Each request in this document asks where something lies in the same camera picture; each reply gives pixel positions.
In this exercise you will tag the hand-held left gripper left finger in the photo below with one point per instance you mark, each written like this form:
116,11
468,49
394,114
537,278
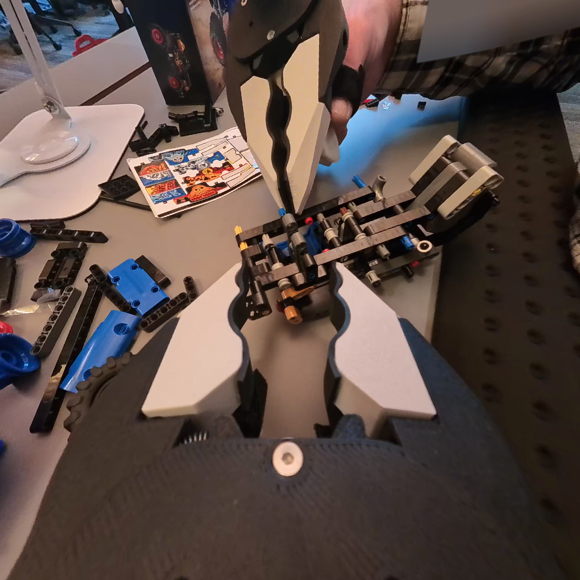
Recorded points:
199,362

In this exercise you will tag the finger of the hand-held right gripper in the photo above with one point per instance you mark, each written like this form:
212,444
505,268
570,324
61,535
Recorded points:
308,113
256,118

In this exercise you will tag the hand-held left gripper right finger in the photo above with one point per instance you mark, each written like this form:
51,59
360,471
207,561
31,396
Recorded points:
385,362

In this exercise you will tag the blue connector pin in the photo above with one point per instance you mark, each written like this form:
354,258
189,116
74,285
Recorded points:
358,181

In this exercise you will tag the long black holed beam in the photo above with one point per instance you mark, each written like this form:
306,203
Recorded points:
344,201

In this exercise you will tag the black blue toy car chassis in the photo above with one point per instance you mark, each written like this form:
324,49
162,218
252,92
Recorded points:
362,235

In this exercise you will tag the person's right forearm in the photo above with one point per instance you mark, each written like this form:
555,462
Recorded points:
453,77

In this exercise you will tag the grey desk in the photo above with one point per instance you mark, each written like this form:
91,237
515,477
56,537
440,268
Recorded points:
204,235

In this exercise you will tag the person's right hand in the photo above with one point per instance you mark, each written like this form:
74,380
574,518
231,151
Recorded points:
371,40

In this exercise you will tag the short black beam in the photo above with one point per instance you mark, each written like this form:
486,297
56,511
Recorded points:
167,308
154,271

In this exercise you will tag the colourful sticker sheet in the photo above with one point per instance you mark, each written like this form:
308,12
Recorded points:
195,176

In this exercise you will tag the black toy set box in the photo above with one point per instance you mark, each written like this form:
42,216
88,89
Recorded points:
181,45

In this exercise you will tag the blue curved panel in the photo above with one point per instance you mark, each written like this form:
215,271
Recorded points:
136,287
104,349

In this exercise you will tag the black toy tire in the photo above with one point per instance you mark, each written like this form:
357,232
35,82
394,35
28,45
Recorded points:
90,380

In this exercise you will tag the black dimpled foam pad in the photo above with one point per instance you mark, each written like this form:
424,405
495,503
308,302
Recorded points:
498,317

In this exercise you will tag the long thin black beam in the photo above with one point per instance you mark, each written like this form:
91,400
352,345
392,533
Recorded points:
68,358

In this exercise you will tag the grey holed beam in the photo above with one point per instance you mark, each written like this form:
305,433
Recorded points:
54,324

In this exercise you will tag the black studded plate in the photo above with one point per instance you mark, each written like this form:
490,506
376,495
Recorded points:
118,185

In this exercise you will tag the thin black axle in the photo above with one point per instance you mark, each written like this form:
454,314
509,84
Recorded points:
127,204

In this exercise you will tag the white book stand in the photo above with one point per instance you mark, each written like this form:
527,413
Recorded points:
90,149

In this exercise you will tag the chunky black holed brick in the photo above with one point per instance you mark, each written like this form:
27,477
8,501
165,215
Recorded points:
61,265

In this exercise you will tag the black angled beam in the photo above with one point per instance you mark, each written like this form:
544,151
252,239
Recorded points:
68,234

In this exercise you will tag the blue toy wheel hub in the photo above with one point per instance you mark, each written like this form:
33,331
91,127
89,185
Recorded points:
16,360
13,235

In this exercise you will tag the clear plastic bag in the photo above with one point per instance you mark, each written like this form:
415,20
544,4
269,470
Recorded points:
22,309

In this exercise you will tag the red container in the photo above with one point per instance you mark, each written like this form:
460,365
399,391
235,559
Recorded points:
86,45

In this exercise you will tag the black curved panel piece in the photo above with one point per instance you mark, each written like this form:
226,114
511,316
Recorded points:
7,285

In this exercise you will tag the black office chair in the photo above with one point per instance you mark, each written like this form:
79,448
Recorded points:
50,22

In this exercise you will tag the large black frame assembly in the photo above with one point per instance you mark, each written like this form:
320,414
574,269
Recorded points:
195,122

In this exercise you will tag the black holed frame pieces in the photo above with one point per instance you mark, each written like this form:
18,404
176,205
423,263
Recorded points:
149,138

